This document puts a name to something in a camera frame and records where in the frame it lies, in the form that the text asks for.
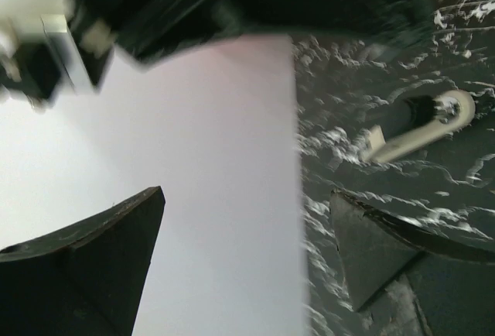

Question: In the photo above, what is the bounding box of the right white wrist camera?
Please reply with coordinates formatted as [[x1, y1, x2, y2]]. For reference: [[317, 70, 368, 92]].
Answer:
[[1, 0, 115, 110]]

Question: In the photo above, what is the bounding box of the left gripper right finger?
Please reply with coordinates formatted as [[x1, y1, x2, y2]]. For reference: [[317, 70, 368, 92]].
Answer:
[[329, 190, 494, 335]]

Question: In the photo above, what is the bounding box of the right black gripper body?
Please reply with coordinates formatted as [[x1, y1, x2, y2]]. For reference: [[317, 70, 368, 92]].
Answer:
[[77, 0, 432, 61]]

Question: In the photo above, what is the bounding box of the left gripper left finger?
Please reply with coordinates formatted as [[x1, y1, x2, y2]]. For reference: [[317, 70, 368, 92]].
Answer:
[[1, 187, 166, 335]]

